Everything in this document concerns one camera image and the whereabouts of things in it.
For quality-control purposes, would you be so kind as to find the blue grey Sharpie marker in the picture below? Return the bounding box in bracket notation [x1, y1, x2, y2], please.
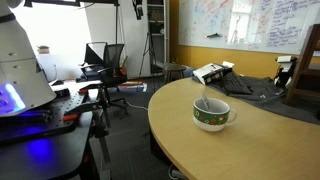
[200, 93, 212, 112]

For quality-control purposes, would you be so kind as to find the green and white mug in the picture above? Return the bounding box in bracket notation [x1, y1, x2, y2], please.
[192, 97, 238, 133]

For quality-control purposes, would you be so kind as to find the round wooden stool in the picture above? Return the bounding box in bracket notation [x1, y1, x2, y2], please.
[162, 63, 187, 85]

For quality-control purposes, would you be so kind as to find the white and black box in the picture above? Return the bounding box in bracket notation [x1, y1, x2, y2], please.
[192, 62, 233, 86]

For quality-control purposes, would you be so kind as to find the white metal shelf rack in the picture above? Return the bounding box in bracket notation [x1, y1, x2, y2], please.
[146, 0, 170, 75]

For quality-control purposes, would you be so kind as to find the black mesh office chair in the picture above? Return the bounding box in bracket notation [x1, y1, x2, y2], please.
[96, 43, 130, 118]

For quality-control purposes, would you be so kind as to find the black computer keyboard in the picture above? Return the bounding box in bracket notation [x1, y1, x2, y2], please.
[221, 71, 253, 96]

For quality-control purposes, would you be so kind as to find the black monitor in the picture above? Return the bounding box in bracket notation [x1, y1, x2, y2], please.
[83, 41, 108, 66]

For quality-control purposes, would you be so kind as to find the black whiteboard eraser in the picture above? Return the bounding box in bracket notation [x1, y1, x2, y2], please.
[206, 32, 223, 39]

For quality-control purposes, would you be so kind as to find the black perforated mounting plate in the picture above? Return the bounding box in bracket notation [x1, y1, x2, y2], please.
[0, 89, 88, 145]

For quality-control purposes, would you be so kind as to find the grey cloth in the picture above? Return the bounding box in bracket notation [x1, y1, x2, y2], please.
[191, 74, 320, 126]

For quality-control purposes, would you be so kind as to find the small brown box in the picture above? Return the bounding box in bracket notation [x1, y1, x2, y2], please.
[36, 44, 51, 55]

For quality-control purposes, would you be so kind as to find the white and black device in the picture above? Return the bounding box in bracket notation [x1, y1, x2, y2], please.
[274, 55, 298, 89]

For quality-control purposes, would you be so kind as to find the black robot desk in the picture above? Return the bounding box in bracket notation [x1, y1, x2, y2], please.
[0, 79, 103, 180]

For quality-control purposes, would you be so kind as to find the white floor cable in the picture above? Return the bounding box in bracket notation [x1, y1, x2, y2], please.
[124, 101, 150, 112]

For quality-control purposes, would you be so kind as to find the black camera tripod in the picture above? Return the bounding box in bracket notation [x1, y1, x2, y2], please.
[138, 30, 158, 78]

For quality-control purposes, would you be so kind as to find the black clamp with orange handle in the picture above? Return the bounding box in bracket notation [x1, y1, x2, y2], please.
[62, 87, 112, 164]

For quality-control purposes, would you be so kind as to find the wall whiteboard with writing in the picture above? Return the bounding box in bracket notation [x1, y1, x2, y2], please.
[177, 0, 320, 56]

